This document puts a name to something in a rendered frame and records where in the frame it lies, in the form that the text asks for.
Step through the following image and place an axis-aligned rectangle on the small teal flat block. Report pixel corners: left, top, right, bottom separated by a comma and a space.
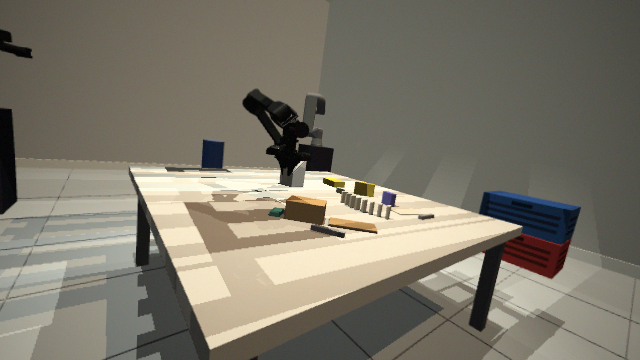
269, 207, 284, 217

